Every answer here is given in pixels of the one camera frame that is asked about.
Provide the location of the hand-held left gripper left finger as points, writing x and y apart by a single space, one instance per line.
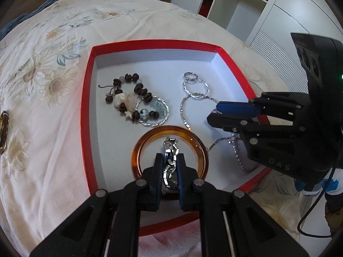
158 176

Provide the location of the red cardboard box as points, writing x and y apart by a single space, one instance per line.
115 152

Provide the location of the white radiator grille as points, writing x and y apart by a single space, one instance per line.
179 0

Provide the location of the silver twisted hoop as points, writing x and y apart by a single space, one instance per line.
206 88
168 112

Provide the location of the orange translucent bangle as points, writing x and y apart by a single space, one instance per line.
135 152

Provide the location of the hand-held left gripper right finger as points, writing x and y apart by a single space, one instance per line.
181 184

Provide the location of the white open shelf unit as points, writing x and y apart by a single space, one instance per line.
235 8

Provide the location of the red cloth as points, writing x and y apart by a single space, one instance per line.
205 8

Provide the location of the brown tortoiseshell bangle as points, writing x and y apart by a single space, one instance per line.
6 120

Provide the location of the floral cream bedspread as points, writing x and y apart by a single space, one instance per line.
40 166

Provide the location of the blue cloth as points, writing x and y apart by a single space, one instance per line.
16 21

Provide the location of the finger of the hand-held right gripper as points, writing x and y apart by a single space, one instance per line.
227 123
235 108

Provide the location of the white wardrobe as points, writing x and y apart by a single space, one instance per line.
294 10

